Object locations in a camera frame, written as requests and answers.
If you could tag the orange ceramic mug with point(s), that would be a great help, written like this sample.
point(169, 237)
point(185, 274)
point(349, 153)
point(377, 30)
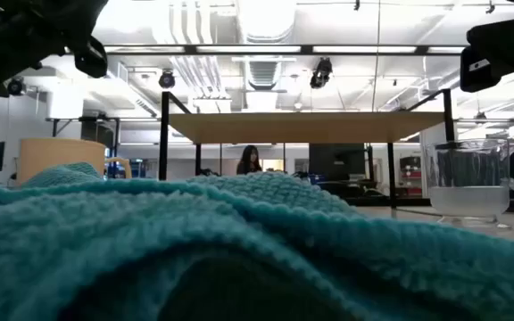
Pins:
point(60, 153)

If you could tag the clear glass mug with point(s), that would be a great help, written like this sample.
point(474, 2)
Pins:
point(469, 200)

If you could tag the wooden shelf with black legs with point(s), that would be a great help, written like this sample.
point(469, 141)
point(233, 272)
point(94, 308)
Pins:
point(306, 127)

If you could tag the black overhead light bar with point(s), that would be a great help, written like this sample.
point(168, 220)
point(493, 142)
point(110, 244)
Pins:
point(190, 49)

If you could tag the red storage rack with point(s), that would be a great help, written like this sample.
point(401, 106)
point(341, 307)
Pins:
point(411, 176)

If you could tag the large black screen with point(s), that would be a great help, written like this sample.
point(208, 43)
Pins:
point(337, 160)

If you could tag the person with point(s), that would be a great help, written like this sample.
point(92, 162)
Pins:
point(249, 162)

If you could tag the teal knitted cloth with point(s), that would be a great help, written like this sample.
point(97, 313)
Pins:
point(194, 232)

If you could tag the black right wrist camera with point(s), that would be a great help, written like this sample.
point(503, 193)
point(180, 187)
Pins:
point(480, 73)

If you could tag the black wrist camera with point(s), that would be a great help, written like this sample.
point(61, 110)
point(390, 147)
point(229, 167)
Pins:
point(91, 60)
point(480, 73)

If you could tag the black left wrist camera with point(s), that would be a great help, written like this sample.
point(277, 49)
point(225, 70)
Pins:
point(91, 60)

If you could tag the black hanging camera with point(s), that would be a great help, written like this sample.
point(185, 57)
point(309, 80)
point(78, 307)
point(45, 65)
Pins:
point(321, 73)
point(167, 80)
point(14, 86)

